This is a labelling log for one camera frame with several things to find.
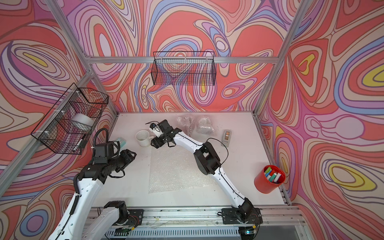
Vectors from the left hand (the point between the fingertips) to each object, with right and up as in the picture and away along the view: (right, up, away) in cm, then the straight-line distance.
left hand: (135, 155), depth 78 cm
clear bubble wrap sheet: (+28, +16, +21) cm, 39 cm away
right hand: (+6, +4, +21) cm, 22 cm away
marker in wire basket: (-24, +7, -6) cm, 26 cm away
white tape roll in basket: (-24, +19, -4) cm, 31 cm away
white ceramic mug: (-4, +8, +23) cm, 25 cm away
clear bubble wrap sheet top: (+39, +16, +21) cm, 47 cm away
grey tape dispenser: (+54, +7, +24) cm, 59 cm away
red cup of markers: (+71, -13, 0) cm, 72 cm away
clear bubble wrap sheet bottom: (+19, -11, +13) cm, 26 cm away
